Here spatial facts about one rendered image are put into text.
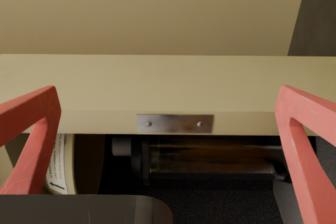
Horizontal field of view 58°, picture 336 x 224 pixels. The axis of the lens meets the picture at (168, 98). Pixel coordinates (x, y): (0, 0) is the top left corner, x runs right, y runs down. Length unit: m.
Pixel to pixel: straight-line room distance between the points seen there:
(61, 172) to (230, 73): 0.23
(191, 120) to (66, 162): 0.17
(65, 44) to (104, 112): 0.49
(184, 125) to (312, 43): 0.40
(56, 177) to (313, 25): 0.50
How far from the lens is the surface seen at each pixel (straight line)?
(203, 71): 0.34
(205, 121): 0.28
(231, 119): 0.29
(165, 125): 0.29
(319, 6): 0.62
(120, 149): 0.43
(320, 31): 0.61
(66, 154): 0.38
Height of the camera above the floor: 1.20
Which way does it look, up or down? level
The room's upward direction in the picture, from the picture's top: 89 degrees counter-clockwise
